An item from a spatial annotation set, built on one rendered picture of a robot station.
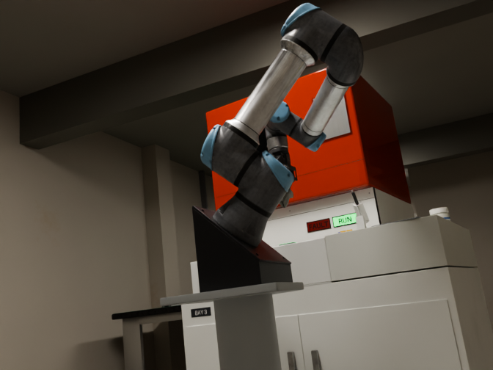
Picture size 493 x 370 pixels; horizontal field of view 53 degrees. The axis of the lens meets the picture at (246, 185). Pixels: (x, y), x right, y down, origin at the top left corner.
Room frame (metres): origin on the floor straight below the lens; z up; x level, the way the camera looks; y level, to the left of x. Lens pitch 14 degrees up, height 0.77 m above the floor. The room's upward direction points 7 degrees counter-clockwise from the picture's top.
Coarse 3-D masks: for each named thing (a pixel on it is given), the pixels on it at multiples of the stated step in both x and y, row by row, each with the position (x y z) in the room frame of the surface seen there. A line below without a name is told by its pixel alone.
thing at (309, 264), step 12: (312, 240) 1.60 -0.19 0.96; (324, 240) 1.58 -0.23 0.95; (288, 252) 1.65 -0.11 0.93; (300, 252) 1.63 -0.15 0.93; (312, 252) 1.60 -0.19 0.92; (324, 252) 1.58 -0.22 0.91; (192, 264) 1.85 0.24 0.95; (300, 264) 1.63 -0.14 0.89; (312, 264) 1.61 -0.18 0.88; (324, 264) 1.59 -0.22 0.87; (192, 276) 1.85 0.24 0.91; (300, 276) 1.63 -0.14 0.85; (312, 276) 1.61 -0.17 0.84; (324, 276) 1.59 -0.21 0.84; (192, 288) 1.86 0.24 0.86
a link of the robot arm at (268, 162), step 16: (256, 160) 1.27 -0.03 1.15; (272, 160) 1.26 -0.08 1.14; (240, 176) 1.28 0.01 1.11; (256, 176) 1.27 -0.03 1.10; (272, 176) 1.26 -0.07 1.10; (288, 176) 1.28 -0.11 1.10; (240, 192) 1.30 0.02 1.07; (256, 192) 1.28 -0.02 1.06; (272, 192) 1.28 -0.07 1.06; (272, 208) 1.32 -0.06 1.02
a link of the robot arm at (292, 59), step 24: (288, 24) 1.20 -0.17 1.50; (312, 24) 1.19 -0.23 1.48; (336, 24) 1.19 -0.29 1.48; (288, 48) 1.22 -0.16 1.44; (312, 48) 1.21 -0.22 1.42; (288, 72) 1.23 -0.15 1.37; (264, 96) 1.24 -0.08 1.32; (240, 120) 1.26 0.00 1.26; (264, 120) 1.27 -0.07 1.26; (216, 144) 1.26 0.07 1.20; (240, 144) 1.26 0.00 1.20; (216, 168) 1.29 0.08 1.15; (240, 168) 1.27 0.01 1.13
